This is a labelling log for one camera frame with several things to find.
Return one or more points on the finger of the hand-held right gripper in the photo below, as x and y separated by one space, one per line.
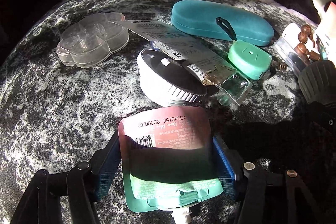
323 119

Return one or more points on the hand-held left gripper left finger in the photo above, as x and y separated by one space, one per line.
109 176

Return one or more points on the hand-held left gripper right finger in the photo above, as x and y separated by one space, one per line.
225 174

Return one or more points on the grey ribbed lamp base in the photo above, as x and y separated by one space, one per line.
317 79

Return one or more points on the pink and green spout pouch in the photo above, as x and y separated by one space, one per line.
168 134

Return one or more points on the pink box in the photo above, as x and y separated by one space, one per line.
331 7

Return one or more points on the white round container black lid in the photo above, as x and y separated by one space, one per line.
157 92

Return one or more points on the teal patterned wrapper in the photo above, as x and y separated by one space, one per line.
321 49

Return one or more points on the clear plastic packet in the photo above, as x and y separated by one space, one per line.
286 50

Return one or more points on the white printed card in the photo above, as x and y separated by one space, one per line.
328 35

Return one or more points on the black and white mottled blanket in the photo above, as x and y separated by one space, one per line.
52 108

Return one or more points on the green round tape measure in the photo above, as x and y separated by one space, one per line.
246 58

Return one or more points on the clear paw-shaped plastic box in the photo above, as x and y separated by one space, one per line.
89 43

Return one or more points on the blister pack with printed card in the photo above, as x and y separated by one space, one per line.
168 37

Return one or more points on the teal glasses case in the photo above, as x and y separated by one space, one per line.
210 19

